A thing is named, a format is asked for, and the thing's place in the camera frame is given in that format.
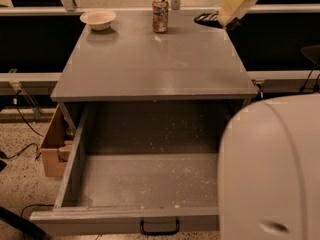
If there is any white bowl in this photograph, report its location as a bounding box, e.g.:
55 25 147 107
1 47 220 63
80 9 116 31

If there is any grey cabinet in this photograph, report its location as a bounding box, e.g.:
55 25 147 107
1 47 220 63
51 10 257 126

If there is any brown drink can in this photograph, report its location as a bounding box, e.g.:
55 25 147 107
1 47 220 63
152 0 169 33

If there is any black floor cable right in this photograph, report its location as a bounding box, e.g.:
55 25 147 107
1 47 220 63
298 63 320 94

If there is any black rxbar chocolate bar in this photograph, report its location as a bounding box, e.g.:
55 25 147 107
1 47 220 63
194 12 241 31

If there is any cardboard box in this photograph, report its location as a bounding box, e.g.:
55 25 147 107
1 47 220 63
41 107 73 177

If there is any open grey top drawer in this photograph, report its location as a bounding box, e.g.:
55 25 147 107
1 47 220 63
31 101 229 235

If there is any black floor cable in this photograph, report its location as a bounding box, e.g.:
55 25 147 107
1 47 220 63
0 90 44 162
298 63 320 94

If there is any black floor cable left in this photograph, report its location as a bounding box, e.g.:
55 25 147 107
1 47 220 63
0 90 44 162

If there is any black object bottom left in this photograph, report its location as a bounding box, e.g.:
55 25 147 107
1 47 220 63
0 207 50 240

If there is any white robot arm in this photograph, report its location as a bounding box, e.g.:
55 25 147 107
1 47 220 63
218 94 320 240

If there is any black drawer handle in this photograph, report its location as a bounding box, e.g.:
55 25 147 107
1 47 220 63
140 219 180 236

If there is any metal window rail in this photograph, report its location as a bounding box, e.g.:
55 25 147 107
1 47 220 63
0 73 61 96

